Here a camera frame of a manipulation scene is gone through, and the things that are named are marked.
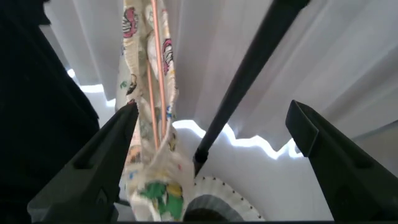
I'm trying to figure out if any pink clothes hanger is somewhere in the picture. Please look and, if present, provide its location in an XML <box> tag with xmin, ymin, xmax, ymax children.
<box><xmin>146</xmin><ymin>0</ymin><xmax>168</xmax><ymax>150</ymax></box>

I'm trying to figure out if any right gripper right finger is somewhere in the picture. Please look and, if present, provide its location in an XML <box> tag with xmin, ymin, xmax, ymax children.
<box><xmin>285</xmin><ymin>99</ymin><xmax>398</xmax><ymax>222</ymax></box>

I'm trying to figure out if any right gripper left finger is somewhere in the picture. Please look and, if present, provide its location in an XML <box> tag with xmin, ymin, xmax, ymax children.
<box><xmin>27</xmin><ymin>101</ymin><xmax>140</xmax><ymax>223</ymax></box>

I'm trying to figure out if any white laundry basket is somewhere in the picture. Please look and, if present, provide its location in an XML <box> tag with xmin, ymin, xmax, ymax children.
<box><xmin>182</xmin><ymin>176</ymin><xmax>266</xmax><ymax>222</ymax></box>

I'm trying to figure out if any black garment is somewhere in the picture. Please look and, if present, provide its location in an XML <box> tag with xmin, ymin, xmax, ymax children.
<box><xmin>0</xmin><ymin>0</ymin><xmax>101</xmax><ymax>223</ymax></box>

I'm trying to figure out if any cream printed garment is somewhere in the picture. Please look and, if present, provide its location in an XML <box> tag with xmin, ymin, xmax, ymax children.
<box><xmin>114</xmin><ymin>0</ymin><xmax>197</xmax><ymax>222</ymax></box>

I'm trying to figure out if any white curtain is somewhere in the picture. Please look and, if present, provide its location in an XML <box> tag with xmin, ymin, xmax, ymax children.
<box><xmin>39</xmin><ymin>0</ymin><xmax>398</xmax><ymax>153</ymax></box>

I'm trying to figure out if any black clothes rack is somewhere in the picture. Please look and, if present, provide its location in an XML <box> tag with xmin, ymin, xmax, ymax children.
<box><xmin>192</xmin><ymin>0</ymin><xmax>312</xmax><ymax>177</ymax></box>

